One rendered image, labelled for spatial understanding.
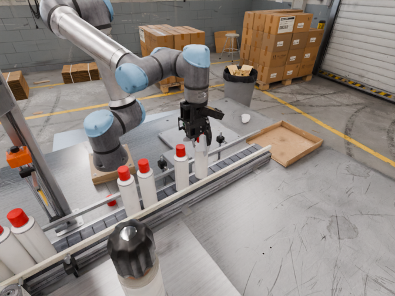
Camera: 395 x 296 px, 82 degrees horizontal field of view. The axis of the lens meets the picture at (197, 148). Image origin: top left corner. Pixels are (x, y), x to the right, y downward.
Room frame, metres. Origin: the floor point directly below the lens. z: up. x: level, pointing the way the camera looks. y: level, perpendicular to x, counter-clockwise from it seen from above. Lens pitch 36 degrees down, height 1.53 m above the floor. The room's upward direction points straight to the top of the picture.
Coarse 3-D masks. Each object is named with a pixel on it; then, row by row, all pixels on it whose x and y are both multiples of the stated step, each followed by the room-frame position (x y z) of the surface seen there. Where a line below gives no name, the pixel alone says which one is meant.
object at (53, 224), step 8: (248, 136) 0.87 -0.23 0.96; (232, 144) 0.82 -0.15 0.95; (208, 152) 0.75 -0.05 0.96; (216, 152) 0.76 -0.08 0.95; (192, 160) 0.69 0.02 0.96; (160, 176) 0.61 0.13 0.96; (136, 184) 0.56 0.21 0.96; (104, 200) 0.49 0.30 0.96; (112, 200) 0.50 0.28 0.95; (88, 208) 0.46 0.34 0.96; (72, 216) 0.43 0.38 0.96; (48, 224) 0.40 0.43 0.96; (56, 224) 0.40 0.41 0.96
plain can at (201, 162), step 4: (196, 140) 0.68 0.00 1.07; (196, 144) 0.66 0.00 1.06; (196, 152) 0.66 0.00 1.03; (200, 152) 0.65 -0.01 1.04; (196, 156) 0.66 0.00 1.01; (200, 156) 0.65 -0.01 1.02; (196, 160) 0.66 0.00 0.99; (200, 160) 0.65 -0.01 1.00; (204, 160) 0.65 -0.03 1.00; (196, 164) 0.66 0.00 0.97; (200, 164) 0.65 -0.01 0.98; (204, 164) 0.65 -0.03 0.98; (196, 168) 0.66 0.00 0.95; (200, 168) 0.65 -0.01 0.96; (204, 168) 0.65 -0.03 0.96; (196, 172) 0.66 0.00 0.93; (200, 172) 0.65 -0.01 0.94; (204, 172) 0.65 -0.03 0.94; (196, 176) 0.66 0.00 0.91; (200, 176) 0.65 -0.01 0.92; (204, 176) 0.65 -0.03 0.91
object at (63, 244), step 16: (256, 144) 0.92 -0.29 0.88; (224, 160) 0.79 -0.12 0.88; (192, 176) 0.69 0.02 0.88; (224, 176) 0.69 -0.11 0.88; (160, 192) 0.60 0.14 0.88; (176, 192) 0.61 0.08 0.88; (192, 192) 0.60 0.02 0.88; (144, 208) 0.52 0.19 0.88; (160, 208) 0.52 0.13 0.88; (96, 224) 0.46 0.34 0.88; (112, 224) 0.46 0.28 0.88; (64, 240) 0.40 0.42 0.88; (80, 240) 0.40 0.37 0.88
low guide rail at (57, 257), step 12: (252, 156) 0.79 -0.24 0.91; (228, 168) 0.70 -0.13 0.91; (204, 180) 0.63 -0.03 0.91; (180, 192) 0.57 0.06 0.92; (156, 204) 0.51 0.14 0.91; (132, 216) 0.46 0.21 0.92; (108, 228) 0.42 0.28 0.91; (84, 240) 0.38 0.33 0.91; (96, 240) 0.39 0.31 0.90; (60, 252) 0.34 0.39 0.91; (72, 252) 0.35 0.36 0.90; (36, 264) 0.31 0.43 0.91; (48, 264) 0.31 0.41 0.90; (24, 276) 0.28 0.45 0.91
